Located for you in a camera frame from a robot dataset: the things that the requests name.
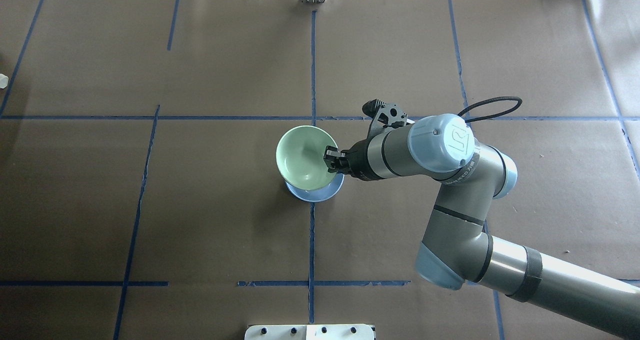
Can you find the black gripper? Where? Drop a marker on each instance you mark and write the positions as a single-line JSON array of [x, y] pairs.
[[357, 162]]

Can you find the blue bowl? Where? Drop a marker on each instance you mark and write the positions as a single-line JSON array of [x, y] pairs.
[[318, 195]]

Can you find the green bowl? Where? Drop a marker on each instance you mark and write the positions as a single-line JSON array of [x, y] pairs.
[[300, 160]]

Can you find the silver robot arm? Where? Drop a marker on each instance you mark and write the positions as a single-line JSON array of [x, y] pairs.
[[455, 249]]

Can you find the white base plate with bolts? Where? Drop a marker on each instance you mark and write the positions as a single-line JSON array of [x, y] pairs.
[[348, 331]]

